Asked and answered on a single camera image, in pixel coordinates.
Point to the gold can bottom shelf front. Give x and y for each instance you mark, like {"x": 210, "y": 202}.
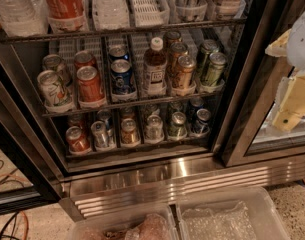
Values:
{"x": 129, "y": 133}

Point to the blue soda can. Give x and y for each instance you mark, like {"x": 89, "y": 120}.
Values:
{"x": 118, "y": 52}
{"x": 122, "y": 80}

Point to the blue soda can rear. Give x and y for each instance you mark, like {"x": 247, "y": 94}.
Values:
{"x": 118, "y": 52}

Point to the blue soda can front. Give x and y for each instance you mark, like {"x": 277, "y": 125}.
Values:
{"x": 122, "y": 80}

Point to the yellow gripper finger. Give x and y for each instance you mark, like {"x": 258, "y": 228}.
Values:
{"x": 289, "y": 102}
{"x": 279, "y": 47}

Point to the grey can bottom shelf front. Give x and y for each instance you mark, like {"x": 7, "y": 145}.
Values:
{"x": 154, "y": 127}

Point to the glass fridge door right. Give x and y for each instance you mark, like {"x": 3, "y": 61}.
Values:
{"x": 257, "y": 86}

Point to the striped can top shelf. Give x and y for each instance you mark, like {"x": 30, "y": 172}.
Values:
{"x": 191, "y": 10}

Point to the red soda can front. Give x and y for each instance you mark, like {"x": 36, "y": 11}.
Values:
{"x": 89, "y": 84}

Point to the red cola bottle top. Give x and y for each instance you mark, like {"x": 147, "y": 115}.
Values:
{"x": 66, "y": 15}

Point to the red soda can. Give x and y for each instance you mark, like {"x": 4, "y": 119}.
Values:
{"x": 84, "y": 58}
{"x": 89, "y": 84}

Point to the tea bottle white cap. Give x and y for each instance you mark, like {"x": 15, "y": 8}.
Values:
{"x": 155, "y": 61}

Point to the clear water bottle top left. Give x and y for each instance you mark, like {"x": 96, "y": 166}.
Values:
{"x": 23, "y": 18}

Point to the clear water bottle top middle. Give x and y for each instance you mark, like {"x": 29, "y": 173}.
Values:
{"x": 110, "y": 14}

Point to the blue can bottom shelf front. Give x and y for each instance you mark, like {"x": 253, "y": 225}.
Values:
{"x": 200, "y": 123}

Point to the red soda can rear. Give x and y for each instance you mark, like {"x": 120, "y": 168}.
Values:
{"x": 84, "y": 58}

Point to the orange tall can middle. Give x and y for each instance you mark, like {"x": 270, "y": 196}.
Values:
{"x": 176, "y": 50}

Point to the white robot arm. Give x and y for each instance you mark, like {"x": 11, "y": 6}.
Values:
{"x": 296, "y": 45}

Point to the silver can behind white can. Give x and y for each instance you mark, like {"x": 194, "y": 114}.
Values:
{"x": 57, "y": 63}

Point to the green can bottom shelf front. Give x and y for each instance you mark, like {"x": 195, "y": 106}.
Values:
{"x": 177, "y": 128}

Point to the orange tall can rear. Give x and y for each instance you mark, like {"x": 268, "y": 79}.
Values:
{"x": 171, "y": 37}

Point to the green tall can front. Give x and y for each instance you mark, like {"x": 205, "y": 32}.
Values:
{"x": 217, "y": 64}

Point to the green tall can rear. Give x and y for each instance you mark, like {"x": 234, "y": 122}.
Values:
{"x": 207, "y": 47}

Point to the orange tall can front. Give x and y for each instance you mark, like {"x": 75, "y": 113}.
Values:
{"x": 183, "y": 72}

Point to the green tall can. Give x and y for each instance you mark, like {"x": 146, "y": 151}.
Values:
{"x": 217, "y": 64}
{"x": 207, "y": 47}

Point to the red can bottom shelf front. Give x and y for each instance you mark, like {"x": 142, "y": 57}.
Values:
{"x": 77, "y": 140}

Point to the left clear plastic bin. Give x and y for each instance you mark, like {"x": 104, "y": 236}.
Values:
{"x": 143, "y": 222}

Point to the orange tall can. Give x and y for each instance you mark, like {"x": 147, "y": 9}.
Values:
{"x": 171, "y": 37}
{"x": 176, "y": 50}
{"x": 183, "y": 72}

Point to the silver can bottom shelf front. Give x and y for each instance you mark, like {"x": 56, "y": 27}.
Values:
{"x": 100, "y": 134}

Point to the clear water bottle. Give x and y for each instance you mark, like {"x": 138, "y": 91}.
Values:
{"x": 110, "y": 14}
{"x": 23, "y": 18}

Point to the white citrus soda can front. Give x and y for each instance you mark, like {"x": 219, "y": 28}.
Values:
{"x": 53, "y": 89}

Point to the empty white shelf tray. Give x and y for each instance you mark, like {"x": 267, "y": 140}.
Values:
{"x": 148, "y": 13}

